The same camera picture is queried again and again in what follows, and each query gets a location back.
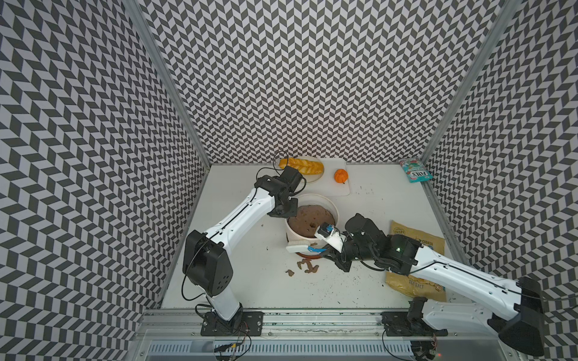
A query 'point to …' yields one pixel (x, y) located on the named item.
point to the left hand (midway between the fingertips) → (285, 213)
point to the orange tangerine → (341, 176)
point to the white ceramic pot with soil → (312, 210)
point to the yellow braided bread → (305, 167)
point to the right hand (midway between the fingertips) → (325, 253)
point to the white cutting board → (345, 187)
